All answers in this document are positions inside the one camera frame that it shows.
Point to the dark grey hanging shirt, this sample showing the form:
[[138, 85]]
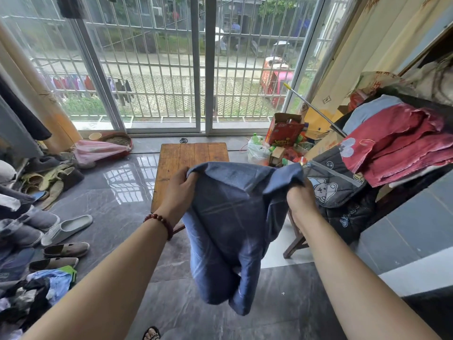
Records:
[[69, 7]]

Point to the person's left hand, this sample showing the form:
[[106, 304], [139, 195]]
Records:
[[177, 198]]

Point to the grey metal rack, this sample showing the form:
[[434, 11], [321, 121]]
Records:
[[19, 173]]

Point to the red covered vehicle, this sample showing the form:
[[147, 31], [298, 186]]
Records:
[[274, 79]]

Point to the yellow cardboard sheet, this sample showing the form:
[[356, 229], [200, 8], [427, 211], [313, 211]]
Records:
[[316, 118]]

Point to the pink folded umbrella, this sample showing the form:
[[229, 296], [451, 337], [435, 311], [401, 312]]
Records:
[[95, 152]]

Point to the grey framed window panel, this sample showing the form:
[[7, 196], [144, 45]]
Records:
[[53, 67]]

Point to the white cloth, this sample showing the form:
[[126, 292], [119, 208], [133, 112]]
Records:
[[431, 81]]

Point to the black white woven sandal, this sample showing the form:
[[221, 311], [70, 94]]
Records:
[[152, 334]]

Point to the yellow orange curtain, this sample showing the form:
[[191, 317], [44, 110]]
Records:
[[53, 123]]

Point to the dark wooden side chair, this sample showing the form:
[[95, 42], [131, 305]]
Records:
[[295, 244]]

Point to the black hanging garment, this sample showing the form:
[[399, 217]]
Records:
[[24, 116]]

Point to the grey hanging garment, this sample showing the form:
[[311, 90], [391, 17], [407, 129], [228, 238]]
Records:
[[17, 138]]

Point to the heap of worn shoes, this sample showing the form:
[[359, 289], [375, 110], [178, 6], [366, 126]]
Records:
[[49, 177]]

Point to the brown printed cardboard box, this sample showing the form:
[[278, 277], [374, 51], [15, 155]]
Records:
[[322, 145]]

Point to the person's right forearm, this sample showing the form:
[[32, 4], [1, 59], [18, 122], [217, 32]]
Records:
[[354, 290]]

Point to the black mosquito coil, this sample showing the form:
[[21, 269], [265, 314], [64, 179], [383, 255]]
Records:
[[183, 140]]

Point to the black quilted bear print jacket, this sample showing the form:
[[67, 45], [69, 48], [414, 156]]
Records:
[[329, 187]]

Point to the green printed bag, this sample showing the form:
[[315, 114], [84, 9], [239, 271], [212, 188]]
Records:
[[69, 270]]

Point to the red round basin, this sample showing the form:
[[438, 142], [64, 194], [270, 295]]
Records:
[[118, 139]]

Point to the pile of mixed clothes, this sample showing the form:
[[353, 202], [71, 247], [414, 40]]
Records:
[[35, 297]]

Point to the green plastic bottle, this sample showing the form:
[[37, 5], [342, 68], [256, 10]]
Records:
[[255, 139]]

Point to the red plastic bag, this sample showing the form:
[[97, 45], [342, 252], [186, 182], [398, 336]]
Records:
[[292, 153]]

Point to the wooden folding table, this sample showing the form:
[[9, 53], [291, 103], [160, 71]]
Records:
[[177, 159]]

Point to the white plastic bag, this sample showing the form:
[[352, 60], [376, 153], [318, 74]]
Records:
[[256, 153]]

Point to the pale wooden pole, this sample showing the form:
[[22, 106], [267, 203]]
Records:
[[315, 109]]

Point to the grey fabric slipper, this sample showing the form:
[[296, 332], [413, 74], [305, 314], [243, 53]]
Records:
[[24, 237], [42, 219]]

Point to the red patterned shirt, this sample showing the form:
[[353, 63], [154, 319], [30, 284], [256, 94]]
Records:
[[400, 145]]

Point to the torn cardboard piece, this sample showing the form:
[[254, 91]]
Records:
[[276, 155]]

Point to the person's right hand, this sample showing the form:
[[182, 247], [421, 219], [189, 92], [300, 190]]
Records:
[[302, 203]]

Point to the grey sliding glass door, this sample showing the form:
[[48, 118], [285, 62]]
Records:
[[210, 67], [195, 67]]

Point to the brown paper cup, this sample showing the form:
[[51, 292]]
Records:
[[95, 136]]

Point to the grey rubber slipper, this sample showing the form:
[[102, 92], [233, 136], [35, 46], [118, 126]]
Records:
[[67, 230]]

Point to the light blue cloth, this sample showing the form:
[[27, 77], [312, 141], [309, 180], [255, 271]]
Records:
[[371, 109]]

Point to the blue lined cloth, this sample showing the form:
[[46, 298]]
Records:
[[233, 223]]

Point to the red printed carton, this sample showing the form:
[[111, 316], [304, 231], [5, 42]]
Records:
[[285, 132]]

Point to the person's left forearm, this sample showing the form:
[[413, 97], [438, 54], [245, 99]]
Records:
[[106, 290]]

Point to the cream patterned curtain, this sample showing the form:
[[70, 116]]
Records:
[[371, 38]]

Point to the navy fabric bag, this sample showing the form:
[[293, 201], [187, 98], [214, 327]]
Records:
[[16, 265]]

